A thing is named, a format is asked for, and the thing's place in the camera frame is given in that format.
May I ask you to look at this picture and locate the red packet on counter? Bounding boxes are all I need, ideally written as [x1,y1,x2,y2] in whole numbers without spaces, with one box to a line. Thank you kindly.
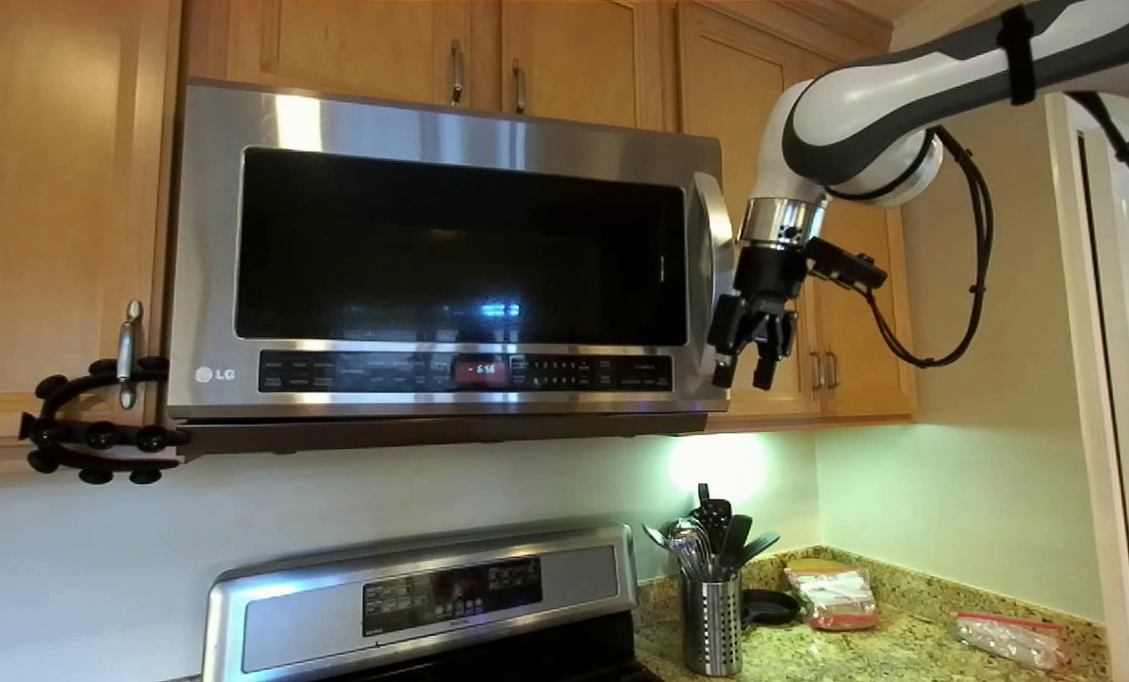
[788,569,878,633]

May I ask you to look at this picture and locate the black small dish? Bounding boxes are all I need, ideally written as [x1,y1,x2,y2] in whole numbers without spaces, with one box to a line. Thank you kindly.
[741,587,799,624]

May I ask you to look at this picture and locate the kitchen utensils in holder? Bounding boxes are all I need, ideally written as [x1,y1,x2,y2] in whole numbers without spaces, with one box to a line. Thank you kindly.
[643,485,779,581]

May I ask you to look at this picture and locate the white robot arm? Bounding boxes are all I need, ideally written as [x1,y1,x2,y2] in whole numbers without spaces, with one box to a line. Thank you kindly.
[707,0,1129,391]

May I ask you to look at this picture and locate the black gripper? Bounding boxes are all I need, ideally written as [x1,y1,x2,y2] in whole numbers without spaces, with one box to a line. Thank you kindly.
[707,242,807,391]

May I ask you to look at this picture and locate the stainless steel LG microwave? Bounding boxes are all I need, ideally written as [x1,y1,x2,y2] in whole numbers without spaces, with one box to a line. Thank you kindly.
[167,84,733,449]

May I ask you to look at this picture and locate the metal mesh utensil holder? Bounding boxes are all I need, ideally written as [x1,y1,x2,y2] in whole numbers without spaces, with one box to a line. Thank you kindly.
[682,581,741,677]

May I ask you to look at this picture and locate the wooden cabinets above microwave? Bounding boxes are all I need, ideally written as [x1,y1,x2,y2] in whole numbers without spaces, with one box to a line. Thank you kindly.
[186,0,671,129]

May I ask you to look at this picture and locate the wooden cabinet beside doorway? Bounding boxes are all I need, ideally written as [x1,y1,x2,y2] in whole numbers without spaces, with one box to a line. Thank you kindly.
[674,0,919,433]

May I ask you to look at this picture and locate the clear plastic bag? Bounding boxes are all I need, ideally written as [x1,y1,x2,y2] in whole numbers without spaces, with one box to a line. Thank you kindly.
[955,615,1070,672]

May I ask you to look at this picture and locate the stainless steel stove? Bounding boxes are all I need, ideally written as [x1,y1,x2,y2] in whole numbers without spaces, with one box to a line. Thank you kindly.
[200,519,658,682]

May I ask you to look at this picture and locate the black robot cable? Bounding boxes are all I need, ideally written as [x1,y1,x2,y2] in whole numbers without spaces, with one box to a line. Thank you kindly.
[859,124,998,370]

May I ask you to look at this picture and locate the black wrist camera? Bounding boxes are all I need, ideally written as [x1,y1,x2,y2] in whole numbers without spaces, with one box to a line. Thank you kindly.
[807,238,888,290]

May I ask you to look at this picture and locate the wooden upper cabinet left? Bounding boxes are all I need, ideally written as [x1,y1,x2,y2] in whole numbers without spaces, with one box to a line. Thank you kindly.
[0,0,182,477]

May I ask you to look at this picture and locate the silver cabinet handle left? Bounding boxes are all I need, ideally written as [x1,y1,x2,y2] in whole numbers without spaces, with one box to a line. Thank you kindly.
[115,300,143,412]

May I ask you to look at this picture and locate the white door frame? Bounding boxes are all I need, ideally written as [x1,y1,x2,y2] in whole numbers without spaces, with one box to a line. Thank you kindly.
[1050,96,1129,682]

